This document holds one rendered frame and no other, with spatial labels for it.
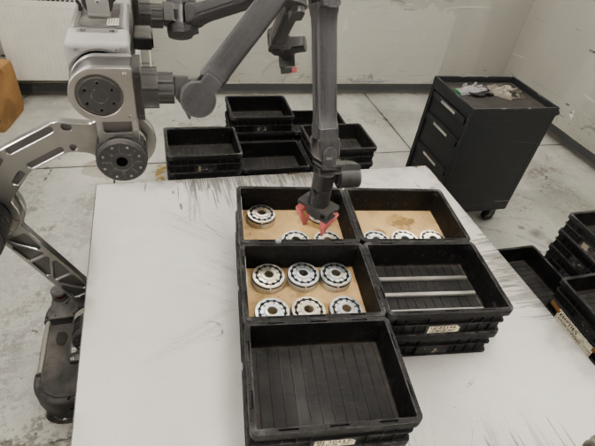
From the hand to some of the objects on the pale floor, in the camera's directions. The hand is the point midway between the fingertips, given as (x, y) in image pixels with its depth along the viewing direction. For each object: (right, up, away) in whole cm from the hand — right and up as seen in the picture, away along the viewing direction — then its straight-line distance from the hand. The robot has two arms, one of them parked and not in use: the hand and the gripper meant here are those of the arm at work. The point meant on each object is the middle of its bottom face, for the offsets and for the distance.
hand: (313, 227), depth 129 cm
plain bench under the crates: (-1, -80, +70) cm, 107 cm away
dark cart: (+105, +14, +200) cm, 226 cm away
